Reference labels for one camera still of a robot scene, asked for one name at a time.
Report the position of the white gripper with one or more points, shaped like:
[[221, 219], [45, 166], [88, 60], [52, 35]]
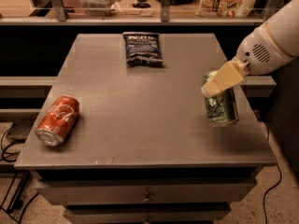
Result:
[[258, 51]]

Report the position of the green soda can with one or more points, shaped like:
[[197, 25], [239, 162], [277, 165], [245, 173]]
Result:
[[221, 109]]

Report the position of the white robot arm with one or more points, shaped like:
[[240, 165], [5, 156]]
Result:
[[288, 15]]

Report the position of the red Coca-Cola can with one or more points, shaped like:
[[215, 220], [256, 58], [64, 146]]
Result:
[[58, 121]]

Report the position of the colourful snack bag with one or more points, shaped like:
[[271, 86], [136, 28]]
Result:
[[225, 8]]

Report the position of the blue chip bag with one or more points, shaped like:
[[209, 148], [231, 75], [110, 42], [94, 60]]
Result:
[[142, 48]]

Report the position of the grey drawer cabinet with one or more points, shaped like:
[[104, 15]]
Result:
[[144, 131]]

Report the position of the clear plastic container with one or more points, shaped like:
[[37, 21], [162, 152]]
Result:
[[98, 7]]

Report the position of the metal drawer knob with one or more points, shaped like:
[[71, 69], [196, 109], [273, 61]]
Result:
[[147, 199]]

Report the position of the dark power adapter box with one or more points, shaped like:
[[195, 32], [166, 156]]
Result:
[[19, 131]]

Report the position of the grey metal shelf rail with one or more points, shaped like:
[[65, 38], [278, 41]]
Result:
[[71, 13]]

